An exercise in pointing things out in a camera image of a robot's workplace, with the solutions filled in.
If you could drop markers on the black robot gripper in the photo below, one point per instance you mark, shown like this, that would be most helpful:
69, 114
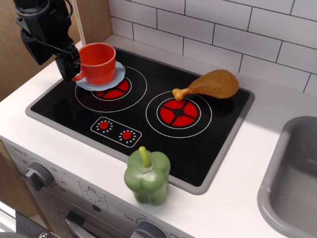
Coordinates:
44, 33

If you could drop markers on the red plastic toy cup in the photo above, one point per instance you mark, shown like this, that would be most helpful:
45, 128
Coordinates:
97, 63

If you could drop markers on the light blue toy plate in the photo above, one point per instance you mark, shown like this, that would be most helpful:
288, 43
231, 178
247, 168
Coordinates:
119, 76

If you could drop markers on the grey timer knob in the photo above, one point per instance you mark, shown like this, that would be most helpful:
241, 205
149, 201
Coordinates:
38, 176

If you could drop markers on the green toy bell pepper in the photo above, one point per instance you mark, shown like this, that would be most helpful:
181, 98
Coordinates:
147, 176

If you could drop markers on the black toy stove top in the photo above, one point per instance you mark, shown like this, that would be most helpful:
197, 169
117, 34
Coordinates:
195, 133

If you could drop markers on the brown toy chicken drumstick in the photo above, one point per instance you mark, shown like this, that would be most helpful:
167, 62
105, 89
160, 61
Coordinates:
220, 84

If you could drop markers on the grey oven temperature knob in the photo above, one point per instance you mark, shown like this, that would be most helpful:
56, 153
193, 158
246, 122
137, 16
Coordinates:
147, 230

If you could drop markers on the grey toy sink basin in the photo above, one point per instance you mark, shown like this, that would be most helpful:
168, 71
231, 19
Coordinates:
287, 197

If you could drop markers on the grey oven door handle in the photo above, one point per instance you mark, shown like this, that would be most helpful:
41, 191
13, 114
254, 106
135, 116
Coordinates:
75, 222

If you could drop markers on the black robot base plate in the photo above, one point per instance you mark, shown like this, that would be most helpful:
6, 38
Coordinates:
20, 226

